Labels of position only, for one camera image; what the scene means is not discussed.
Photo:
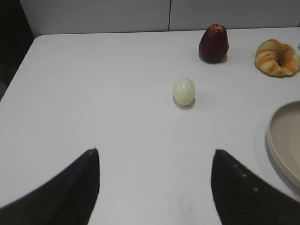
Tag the beige round plate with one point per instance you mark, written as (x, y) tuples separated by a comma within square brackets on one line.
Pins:
[(283, 141)]

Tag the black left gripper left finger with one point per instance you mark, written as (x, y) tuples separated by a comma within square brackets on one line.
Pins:
[(67, 199)]

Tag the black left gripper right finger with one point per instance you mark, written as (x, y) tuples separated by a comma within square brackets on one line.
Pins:
[(243, 198)]

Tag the white egg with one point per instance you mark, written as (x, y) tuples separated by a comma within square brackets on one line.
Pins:
[(183, 91)]

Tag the dark red wax apple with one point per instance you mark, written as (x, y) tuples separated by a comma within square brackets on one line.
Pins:
[(214, 44)]

